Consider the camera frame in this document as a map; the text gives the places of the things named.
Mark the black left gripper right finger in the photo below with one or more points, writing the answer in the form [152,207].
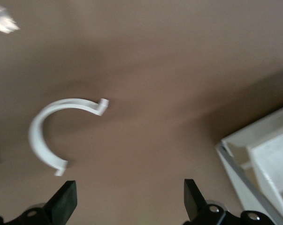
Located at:
[193,201]

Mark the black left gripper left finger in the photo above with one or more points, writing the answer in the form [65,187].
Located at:
[62,204]

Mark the white drawer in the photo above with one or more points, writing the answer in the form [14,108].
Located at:
[261,126]

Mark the white drawer cabinet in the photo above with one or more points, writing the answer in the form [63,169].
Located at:
[272,159]

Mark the white semicircular plastic clamp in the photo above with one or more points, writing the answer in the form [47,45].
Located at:
[36,138]

